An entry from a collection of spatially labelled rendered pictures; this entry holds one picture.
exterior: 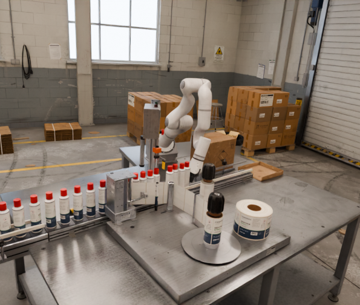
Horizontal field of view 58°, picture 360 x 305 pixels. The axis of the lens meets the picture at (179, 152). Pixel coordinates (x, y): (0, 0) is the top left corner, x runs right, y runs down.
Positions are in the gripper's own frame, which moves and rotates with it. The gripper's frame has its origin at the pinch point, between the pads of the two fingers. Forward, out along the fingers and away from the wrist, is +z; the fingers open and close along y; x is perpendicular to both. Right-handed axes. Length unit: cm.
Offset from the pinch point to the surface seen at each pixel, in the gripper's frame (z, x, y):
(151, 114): -35, -50, -2
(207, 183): -6.7, -17.2, 30.8
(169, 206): 13.7, -31.2, 20.4
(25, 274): 103, -72, -54
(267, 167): -22, 93, -3
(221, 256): 18, -35, 71
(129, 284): 39, -73, 56
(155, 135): -23.2, -43.1, -0.1
